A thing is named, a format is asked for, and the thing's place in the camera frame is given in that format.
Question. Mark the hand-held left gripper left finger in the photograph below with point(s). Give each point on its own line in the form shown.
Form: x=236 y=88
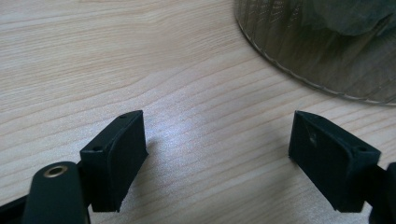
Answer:
x=115 y=161

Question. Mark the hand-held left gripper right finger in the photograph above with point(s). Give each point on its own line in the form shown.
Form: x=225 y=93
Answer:
x=330 y=161

